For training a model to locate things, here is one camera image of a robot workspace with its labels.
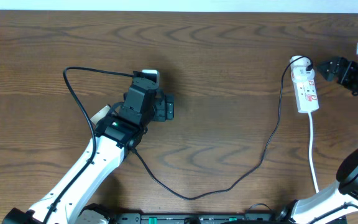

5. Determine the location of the black charging cable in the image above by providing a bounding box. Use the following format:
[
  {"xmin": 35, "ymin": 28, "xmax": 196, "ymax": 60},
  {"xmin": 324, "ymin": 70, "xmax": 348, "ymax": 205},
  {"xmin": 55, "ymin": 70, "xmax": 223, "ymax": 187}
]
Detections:
[{"xmin": 130, "ymin": 55, "xmax": 314, "ymax": 201}]

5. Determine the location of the Galaxy S25 Ultra smartphone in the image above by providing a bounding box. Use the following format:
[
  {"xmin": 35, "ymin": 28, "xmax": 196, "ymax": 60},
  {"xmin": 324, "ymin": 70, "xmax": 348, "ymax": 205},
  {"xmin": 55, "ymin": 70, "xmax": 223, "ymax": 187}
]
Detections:
[{"xmin": 90, "ymin": 105, "xmax": 111, "ymax": 125}]

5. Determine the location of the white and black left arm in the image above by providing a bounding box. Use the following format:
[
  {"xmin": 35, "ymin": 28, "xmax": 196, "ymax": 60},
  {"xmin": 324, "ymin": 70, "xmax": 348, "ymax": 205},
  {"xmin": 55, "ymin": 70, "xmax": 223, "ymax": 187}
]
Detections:
[{"xmin": 3, "ymin": 77, "xmax": 173, "ymax": 223}]

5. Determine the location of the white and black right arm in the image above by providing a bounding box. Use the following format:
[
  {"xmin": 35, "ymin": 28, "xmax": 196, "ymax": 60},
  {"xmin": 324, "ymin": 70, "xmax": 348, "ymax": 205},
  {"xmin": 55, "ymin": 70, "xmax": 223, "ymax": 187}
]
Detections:
[{"xmin": 276, "ymin": 55, "xmax": 358, "ymax": 223}]

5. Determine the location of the white power strip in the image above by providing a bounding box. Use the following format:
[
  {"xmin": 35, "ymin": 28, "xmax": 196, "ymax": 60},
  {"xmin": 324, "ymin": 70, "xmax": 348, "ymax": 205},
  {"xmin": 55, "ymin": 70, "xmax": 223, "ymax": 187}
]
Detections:
[{"xmin": 290, "ymin": 55, "xmax": 319, "ymax": 114}]

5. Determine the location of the white power strip cord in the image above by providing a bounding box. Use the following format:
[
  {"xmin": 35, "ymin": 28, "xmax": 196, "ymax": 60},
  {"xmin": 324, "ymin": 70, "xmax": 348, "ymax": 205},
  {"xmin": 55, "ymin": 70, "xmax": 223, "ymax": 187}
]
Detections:
[{"xmin": 307, "ymin": 112, "xmax": 320, "ymax": 194}]

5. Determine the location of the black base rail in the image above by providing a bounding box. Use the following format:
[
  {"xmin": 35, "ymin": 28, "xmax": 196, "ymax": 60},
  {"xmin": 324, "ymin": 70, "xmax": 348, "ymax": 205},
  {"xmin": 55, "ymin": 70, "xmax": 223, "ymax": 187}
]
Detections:
[{"xmin": 113, "ymin": 212, "xmax": 347, "ymax": 224}]

